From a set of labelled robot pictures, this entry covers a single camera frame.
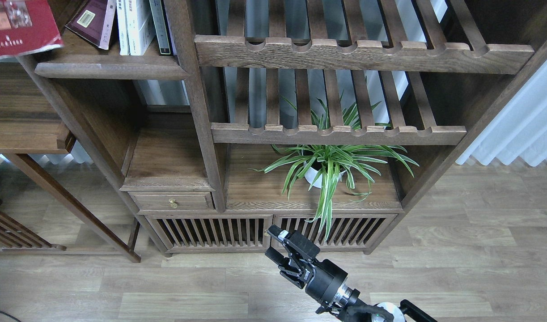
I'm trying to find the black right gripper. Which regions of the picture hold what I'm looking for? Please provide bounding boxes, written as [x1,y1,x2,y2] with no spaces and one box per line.
[265,225,349,306]

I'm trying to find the dark maroon book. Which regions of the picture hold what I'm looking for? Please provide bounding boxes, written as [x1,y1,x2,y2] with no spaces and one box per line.
[66,0,116,50]

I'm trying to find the red book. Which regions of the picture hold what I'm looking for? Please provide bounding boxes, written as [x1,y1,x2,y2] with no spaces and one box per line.
[0,0,64,59]

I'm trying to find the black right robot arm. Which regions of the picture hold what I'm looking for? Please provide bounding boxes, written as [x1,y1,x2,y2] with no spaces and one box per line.
[265,225,435,322]

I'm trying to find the white plant pot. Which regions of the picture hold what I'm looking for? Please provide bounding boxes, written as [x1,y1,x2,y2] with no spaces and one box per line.
[305,161,346,188]

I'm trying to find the green spider plant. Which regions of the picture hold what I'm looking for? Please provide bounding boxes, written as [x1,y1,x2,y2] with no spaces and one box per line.
[251,92,420,242]

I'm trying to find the brass drawer knob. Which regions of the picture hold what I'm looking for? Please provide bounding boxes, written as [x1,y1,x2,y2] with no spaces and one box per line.
[168,199,179,209]

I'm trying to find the dark wooden bookshelf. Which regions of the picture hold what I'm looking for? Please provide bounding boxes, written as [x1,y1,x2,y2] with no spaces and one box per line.
[12,0,547,255]

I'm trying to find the white curtain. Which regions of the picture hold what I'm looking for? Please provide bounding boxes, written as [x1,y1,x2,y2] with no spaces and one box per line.
[457,60,547,166]

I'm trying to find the white upright book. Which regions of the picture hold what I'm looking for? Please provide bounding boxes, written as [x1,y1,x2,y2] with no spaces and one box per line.
[124,0,155,55]

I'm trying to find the grey-green upright book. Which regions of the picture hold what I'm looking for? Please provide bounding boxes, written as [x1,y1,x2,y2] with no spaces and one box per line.
[150,0,173,55]

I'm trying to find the wooden side table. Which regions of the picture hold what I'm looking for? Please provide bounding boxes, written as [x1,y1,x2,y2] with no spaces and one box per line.
[0,63,141,263]

